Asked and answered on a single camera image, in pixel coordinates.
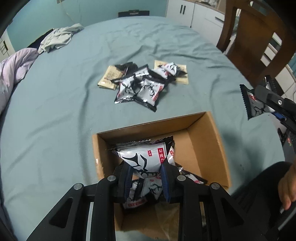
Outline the snack packet in box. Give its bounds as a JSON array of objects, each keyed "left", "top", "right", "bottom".
[{"left": 122, "top": 166, "right": 208, "bottom": 209}]

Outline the white cabinet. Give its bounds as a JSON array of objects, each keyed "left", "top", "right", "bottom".
[{"left": 166, "top": 1, "right": 225, "bottom": 45}]

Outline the person right hand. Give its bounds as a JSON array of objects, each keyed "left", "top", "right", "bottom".
[{"left": 278, "top": 161, "right": 296, "bottom": 210}]

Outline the beige packet left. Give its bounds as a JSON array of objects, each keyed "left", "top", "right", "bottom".
[{"left": 97, "top": 65, "right": 123, "bottom": 90}]

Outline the beige packet right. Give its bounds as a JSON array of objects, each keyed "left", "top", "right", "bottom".
[{"left": 154, "top": 60, "right": 189, "bottom": 85}]

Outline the brown cardboard box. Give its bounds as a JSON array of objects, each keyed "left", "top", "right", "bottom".
[{"left": 92, "top": 111, "right": 231, "bottom": 240}]

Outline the wooden chair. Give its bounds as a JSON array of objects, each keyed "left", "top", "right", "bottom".
[{"left": 216, "top": 1, "right": 295, "bottom": 87}]

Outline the black bag at bed end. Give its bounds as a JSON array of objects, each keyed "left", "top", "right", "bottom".
[{"left": 118, "top": 9, "right": 150, "bottom": 18}]

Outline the white deer snack packet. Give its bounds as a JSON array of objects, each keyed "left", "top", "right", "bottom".
[{"left": 111, "top": 136, "right": 175, "bottom": 178}]

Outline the snack packet on beige packet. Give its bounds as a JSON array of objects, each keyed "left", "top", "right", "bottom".
[{"left": 152, "top": 62, "right": 183, "bottom": 79}]

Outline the teal bed sheet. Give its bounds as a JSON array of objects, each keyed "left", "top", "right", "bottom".
[{"left": 1, "top": 16, "right": 285, "bottom": 240}]

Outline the lilac duvet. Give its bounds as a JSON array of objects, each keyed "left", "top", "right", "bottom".
[{"left": 0, "top": 48, "right": 39, "bottom": 113}]

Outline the grey crumpled garment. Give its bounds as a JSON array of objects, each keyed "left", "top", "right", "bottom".
[{"left": 38, "top": 24, "right": 84, "bottom": 54}]

